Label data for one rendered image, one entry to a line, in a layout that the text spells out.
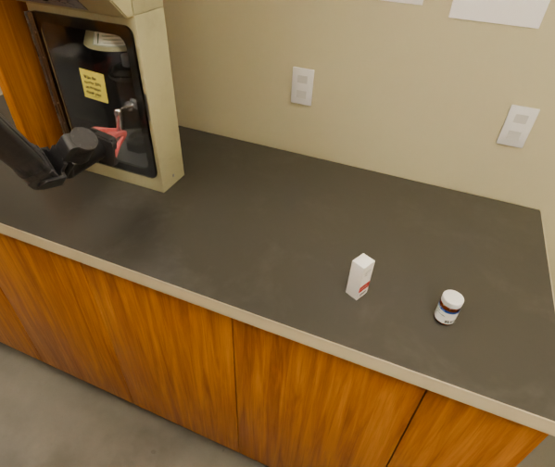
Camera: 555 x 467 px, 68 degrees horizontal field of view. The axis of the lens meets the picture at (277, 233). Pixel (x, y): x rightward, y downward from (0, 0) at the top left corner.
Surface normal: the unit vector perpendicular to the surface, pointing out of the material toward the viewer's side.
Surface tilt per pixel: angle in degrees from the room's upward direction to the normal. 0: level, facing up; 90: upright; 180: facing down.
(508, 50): 90
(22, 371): 0
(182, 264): 0
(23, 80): 90
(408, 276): 0
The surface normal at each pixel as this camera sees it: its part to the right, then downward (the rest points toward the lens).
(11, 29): 0.92, 0.27
